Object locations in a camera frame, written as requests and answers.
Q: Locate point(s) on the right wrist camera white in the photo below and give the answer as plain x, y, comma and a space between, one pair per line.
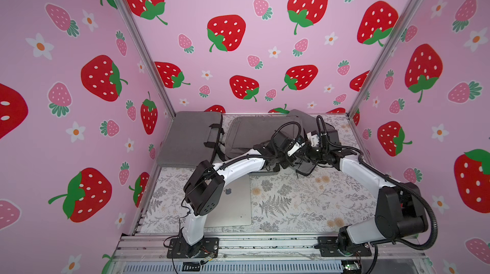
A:
315, 139

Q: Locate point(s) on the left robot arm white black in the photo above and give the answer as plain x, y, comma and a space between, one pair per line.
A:
204, 188

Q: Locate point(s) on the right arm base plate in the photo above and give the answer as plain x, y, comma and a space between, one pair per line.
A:
332, 246

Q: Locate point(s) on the aluminium front rail frame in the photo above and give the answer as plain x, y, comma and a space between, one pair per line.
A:
262, 253

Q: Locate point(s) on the large grey backpack bag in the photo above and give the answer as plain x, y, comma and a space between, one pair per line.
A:
247, 131

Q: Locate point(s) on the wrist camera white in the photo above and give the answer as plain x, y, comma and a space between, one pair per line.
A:
315, 139
298, 146

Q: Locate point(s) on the floral table mat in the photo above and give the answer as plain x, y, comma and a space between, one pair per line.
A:
322, 202

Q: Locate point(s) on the grey laptop sleeve at back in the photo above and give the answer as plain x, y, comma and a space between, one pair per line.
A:
309, 124

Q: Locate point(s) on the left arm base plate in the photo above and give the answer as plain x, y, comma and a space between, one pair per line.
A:
179, 249

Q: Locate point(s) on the silver apple laptop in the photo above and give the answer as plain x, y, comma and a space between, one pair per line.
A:
234, 207

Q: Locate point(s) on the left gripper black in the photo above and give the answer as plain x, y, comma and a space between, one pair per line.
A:
288, 161

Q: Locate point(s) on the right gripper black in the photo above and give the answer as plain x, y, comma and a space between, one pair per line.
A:
312, 155

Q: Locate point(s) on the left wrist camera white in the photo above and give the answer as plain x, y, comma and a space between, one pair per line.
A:
298, 146

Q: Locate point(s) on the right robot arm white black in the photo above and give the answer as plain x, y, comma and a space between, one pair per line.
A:
402, 215

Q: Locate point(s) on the grey laptop bag with handles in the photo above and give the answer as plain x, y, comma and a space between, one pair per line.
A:
193, 138

